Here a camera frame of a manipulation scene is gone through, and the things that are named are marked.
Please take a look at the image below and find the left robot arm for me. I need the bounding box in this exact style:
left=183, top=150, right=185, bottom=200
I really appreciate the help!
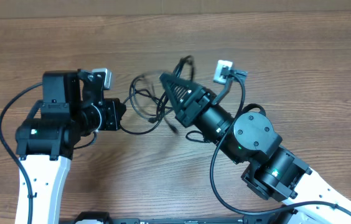
left=16, top=68, right=126, bottom=223

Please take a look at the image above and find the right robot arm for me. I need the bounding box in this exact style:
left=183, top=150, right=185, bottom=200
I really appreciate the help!
left=160, top=70, right=351, bottom=223

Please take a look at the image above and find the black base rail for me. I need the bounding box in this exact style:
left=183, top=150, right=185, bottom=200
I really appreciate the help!
left=60, top=210, right=330, bottom=224

